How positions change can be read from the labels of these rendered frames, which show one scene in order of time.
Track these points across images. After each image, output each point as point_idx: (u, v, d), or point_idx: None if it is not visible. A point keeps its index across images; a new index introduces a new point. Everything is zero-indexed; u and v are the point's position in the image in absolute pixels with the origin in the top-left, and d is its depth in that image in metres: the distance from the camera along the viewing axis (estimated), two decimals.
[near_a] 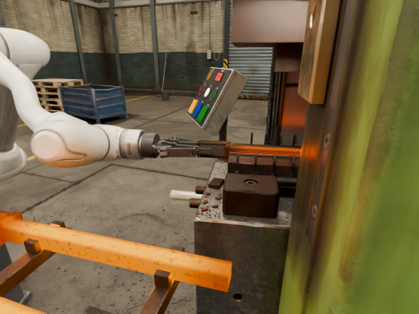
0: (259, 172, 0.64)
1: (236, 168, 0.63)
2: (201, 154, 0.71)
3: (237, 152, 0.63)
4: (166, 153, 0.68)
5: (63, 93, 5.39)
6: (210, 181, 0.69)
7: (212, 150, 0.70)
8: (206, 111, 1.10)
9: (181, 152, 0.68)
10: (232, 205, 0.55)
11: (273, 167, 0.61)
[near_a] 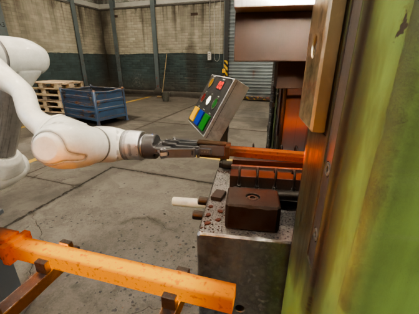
0: (260, 185, 0.65)
1: (238, 182, 0.64)
2: (201, 154, 0.71)
3: (239, 166, 0.64)
4: (166, 154, 0.68)
5: (64, 95, 5.40)
6: (212, 193, 0.70)
7: (212, 150, 0.70)
8: (207, 119, 1.11)
9: (181, 152, 0.68)
10: (234, 220, 0.56)
11: (274, 181, 0.63)
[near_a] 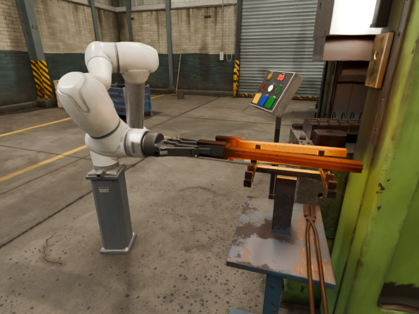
0: (330, 129, 1.17)
1: (318, 127, 1.16)
2: (201, 154, 0.72)
3: (318, 119, 1.16)
4: (165, 152, 0.70)
5: None
6: (299, 136, 1.22)
7: (211, 150, 0.70)
8: (274, 101, 1.63)
9: (180, 151, 0.69)
10: (322, 142, 1.08)
11: (338, 126, 1.15)
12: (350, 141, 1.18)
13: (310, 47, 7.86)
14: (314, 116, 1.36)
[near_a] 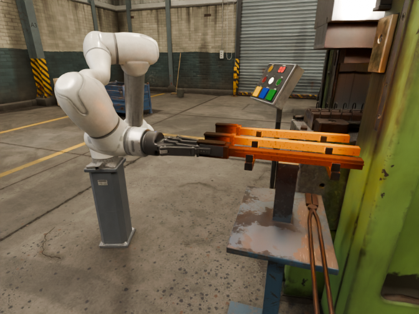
0: (332, 119, 1.15)
1: (320, 116, 1.14)
2: (201, 154, 0.72)
3: (320, 108, 1.14)
4: (165, 151, 0.69)
5: None
6: (300, 126, 1.20)
7: (211, 150, 0.70)
8: (274, 93, 1.61)
9: (180, 151, 0.69)
10: (323, 131, 1.06)
11: (340, 115, 1.13)
12: (351, 131, 1.16)
13: (310, 45, 7.85)
14: (315, 107, 1.34)
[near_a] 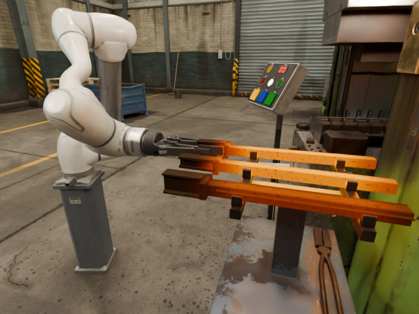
0: (345, 131, 0.94)
1: (330, 128, 0.93)
2: (201, 154, 0.71)
3: (330, 117, 0.93)
4: (164, 152, 0.69)
5: None
6: (306, 139, 0.98)
7: (211, 151, 0.70)
8: (274, 96, 1.40)
9: (179, 151, 0.69)
10: (336, 147, 0.84)
11: (356, 126, 0.91)
12: (370, 145, 0.94)
13: (312, 44, 7.63)
14: (323, 114, 1.13)
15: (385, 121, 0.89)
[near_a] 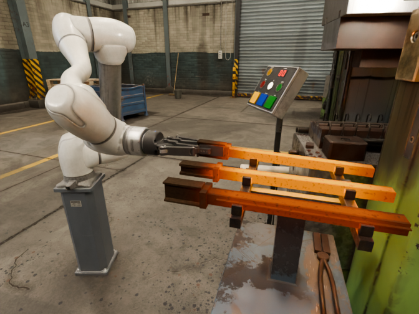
0: (343, 135, 0.94)
1: (329, 133, 0.93)
2: (201, 154, 0.72)
3: (330, 122, 0.93)
4: (165, 151, 0.69)
5: None
6: (305, 144, 0.99)
7: (211, 150, 0.70)
8: (274, 99, 1.40)
9: (181, 151, 0.69)
10: (335, 153, 0.85)
11: (355, 131, 0.92)
12: (368, 150, 0.95)
13: (311, 45, 7.64)
14: (323, 119, 1.13)
15: (384, 126, 0.90)
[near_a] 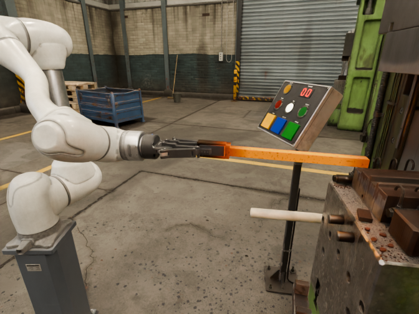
0: None
1: (400, 203, 0.59)
2: (201, 154, 0.71)
3: (401, 186, 0.60)
4: (166, 154, 0.68)
5: (80, 96, 5.35)
6: (358, 214, 0.65)
7: (212, 150, 0.70)
8: (296, 129, 1.06)
9: (181, 152, 0.68)
10: None
11: None
12: None
13: (316, 47, 7.30)
14: (373, 165, 0.80)
15: None
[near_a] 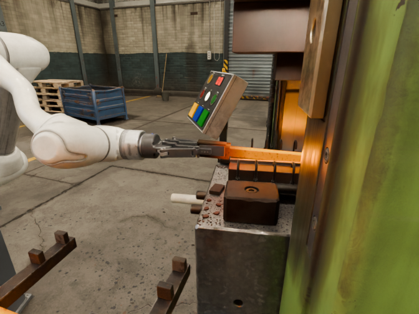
0: (260, 179, 0.64)
1: (237, 175, 0.63)
2: (201, 154, 0.71)
3: (238, 159, 0.64)
4: (166, 154, 0.68)
5: (63, 94, 5.39)
6: (211, 187, 0.69)
7: (212, 150, 0.70)
8: (206, 116, 1.10)
9: (181, 152, 0.68)
10: (232, 213, 0.55)
11: (273, 174, 0.62)
12: None
13: None
14: (250, 146, 0.84)
15: None
